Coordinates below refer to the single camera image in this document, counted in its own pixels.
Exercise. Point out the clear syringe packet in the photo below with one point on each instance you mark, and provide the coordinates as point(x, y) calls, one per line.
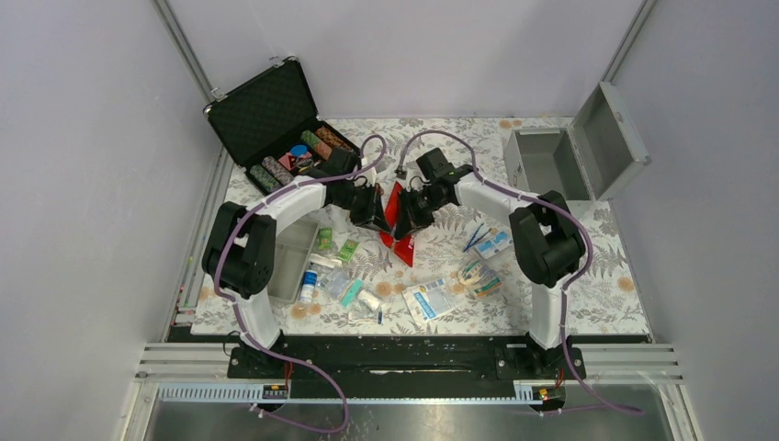
point(366, 316)

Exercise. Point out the bandage roll packet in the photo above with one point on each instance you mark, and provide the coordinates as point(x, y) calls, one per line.
point(481, 281)

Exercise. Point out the blue white gauze packet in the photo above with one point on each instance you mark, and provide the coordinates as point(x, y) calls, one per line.
point(431, 300)

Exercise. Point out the grey metal box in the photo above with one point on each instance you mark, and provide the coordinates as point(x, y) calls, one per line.
point(591, 158)

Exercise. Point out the blue tweezers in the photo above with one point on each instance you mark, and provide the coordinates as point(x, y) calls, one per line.
point(477, 237)

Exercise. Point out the white bandage roll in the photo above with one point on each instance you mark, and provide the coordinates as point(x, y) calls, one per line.
point(369, 299)

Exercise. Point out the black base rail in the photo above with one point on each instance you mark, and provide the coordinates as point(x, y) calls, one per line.
point(406, 367)

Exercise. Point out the green sachet upper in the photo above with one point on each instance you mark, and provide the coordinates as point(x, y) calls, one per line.
point(325, 239)

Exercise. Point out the green sachet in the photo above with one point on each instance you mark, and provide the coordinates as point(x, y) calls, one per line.
point(347, 251)
point(325, 239)

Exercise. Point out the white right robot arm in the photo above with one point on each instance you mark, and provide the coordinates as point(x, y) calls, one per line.
point(549, 242)

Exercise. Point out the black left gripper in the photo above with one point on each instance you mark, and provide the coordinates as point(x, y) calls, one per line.
point(373, 214)

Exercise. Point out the green sachet lower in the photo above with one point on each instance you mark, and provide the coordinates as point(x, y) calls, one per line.
point(347, 251)

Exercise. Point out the teal strip packet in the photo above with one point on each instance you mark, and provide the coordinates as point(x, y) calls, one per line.
point(351, 292)

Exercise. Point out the black poker chip case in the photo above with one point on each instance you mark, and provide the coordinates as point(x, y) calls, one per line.
point(271, 128)

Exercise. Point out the white blue-label bottle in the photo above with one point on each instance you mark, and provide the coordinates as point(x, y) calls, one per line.
point(308, 286)

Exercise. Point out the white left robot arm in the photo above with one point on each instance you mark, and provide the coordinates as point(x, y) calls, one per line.
point(240, 251)

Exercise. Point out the floral table mat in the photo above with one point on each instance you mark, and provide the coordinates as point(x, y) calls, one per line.
point(603, 301)

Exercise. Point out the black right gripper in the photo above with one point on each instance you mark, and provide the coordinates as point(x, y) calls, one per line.
point(409, 219)

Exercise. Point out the grey plastic tray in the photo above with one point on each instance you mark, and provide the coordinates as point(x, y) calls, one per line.
point(292, 255)

